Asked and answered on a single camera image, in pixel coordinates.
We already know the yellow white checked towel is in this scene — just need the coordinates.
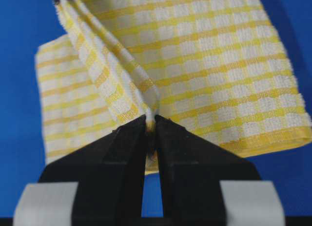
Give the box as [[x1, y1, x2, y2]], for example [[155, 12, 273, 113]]
[[36, 0, 312, 164]]

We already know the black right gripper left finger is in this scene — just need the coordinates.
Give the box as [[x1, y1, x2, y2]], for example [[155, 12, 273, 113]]
[[13, 115, 150, 226]]

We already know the blue table cloth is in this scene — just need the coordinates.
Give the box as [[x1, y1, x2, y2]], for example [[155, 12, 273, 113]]
[[0, 0, 312, 217]]

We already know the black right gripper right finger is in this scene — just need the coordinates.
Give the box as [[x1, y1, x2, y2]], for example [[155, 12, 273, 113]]
[[154, 114, 285, 226]]

